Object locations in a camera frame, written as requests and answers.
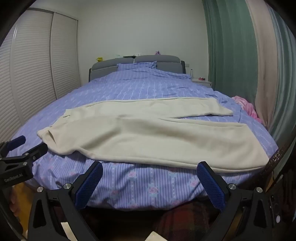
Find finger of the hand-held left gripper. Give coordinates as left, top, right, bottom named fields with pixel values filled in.
left=0, top=136, right=26, bottom=154
left=0, top=143, right=48, bottom=163

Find cream pants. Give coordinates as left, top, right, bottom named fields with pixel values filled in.
left=37, top=97, right=270, bottom=173

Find white louvered wardrobe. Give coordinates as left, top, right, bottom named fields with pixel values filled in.
left=0, top=7, right=81, bottom=144

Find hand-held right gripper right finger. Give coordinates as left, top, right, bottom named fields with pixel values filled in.
left=197, top=161, right=273, bottom=241

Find dark red plaid cloth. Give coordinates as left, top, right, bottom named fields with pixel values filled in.
left=154, top=202, right=222, bottom=241

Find brown wicker chair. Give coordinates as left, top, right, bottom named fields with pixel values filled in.
left=251, top=139, right=293, bottom=193

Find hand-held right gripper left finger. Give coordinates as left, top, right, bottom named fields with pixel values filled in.
left=27, top=161, right=104, bottom=241

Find white nightstand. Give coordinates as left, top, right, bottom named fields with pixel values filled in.
left=191, top=78, right=213, bottom=88

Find pink blanket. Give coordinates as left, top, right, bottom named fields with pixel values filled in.
left=232, top=95, right=263, bottom=123

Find green and beige curtain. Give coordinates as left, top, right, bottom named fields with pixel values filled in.
left=202, top=0, right=296, bottom=149

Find bed with blue striped quilt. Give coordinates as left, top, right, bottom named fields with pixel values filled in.
left=14, top=69, right=279, bottom=211

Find grey padded headboard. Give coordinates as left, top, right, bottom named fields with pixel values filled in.
left=89, top=55, right=186, bottom=82

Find blue striped pillow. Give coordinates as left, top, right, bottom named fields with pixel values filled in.
left=117, top=61, right=158, bottom=72

